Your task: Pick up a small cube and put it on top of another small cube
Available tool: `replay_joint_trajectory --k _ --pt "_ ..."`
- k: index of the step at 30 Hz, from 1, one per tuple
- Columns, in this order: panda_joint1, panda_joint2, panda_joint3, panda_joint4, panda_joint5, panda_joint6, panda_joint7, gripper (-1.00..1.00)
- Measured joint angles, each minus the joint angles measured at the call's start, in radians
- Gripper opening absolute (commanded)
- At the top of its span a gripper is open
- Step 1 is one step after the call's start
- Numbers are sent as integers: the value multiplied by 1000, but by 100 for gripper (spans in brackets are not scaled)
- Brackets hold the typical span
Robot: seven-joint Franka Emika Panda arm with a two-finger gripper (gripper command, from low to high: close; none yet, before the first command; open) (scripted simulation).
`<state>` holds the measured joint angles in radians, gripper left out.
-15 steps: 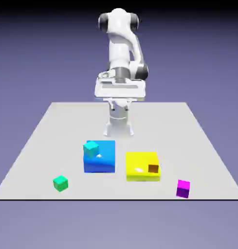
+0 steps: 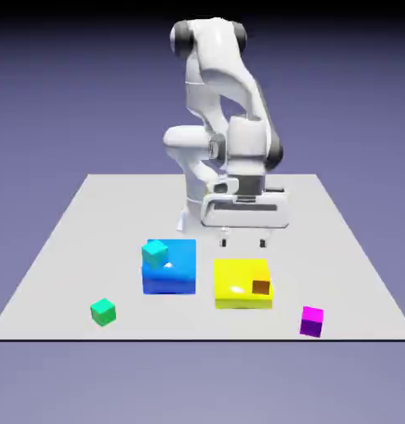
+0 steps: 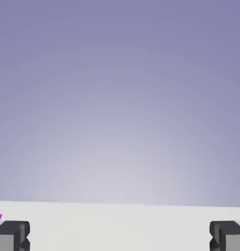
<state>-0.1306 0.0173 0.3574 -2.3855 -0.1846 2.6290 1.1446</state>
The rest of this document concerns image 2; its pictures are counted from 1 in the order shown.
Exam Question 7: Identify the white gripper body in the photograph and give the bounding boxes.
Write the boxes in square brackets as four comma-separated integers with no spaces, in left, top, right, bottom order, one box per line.
[200,188,290,230]

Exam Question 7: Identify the small cyan cube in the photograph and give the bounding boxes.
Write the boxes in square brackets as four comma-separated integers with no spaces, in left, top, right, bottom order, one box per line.
[141,239,169,270]

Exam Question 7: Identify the small magenta cube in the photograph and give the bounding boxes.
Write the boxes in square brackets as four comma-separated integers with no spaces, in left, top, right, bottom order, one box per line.
[299,305,325,339]

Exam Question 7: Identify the small green cube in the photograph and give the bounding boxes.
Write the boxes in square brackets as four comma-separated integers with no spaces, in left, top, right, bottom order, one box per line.
[89,297,117,328]

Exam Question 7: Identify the large yellow box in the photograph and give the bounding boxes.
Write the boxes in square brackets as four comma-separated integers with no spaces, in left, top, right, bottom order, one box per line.
[213,258,273,311]

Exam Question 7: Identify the large blue box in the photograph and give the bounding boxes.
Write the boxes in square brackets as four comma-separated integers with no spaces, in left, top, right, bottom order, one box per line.
[142,238,197,296]

